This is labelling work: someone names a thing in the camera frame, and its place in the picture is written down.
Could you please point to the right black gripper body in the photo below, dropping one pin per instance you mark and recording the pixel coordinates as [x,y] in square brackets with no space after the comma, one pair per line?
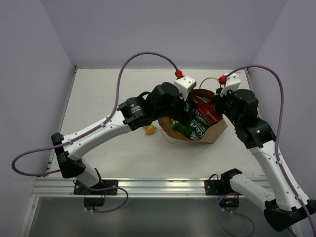
[224,104]

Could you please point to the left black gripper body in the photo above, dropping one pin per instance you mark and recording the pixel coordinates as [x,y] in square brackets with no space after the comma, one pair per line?
[180,105]

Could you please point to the brown paper bag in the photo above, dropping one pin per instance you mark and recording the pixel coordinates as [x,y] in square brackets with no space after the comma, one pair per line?
[211,135]

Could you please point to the yellow m&m packet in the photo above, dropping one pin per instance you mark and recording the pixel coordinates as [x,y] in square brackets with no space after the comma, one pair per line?
[149,129]

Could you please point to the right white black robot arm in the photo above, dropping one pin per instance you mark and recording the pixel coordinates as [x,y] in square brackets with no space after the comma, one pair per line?
[286,204]

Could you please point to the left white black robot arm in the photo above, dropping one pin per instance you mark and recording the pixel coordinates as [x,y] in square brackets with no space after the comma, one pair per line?
[165,100]

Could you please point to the red snack bag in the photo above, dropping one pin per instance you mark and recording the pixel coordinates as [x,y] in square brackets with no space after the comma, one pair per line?
[205,111]

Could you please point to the dark green snack packet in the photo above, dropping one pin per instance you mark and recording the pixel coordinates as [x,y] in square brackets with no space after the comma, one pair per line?
[196,129]

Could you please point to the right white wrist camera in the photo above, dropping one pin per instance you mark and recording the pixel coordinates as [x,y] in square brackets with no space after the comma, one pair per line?
[231,82]

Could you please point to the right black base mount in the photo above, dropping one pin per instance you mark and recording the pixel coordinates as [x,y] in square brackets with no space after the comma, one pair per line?
[217,185]

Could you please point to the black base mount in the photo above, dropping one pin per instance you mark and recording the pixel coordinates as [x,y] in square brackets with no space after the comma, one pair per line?
[217,185]
[93,199]

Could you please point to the aluminium rail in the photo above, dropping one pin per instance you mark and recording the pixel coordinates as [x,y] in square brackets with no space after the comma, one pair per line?
[136,188]

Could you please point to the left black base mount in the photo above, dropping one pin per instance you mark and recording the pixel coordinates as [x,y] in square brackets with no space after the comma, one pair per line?
[93,199]

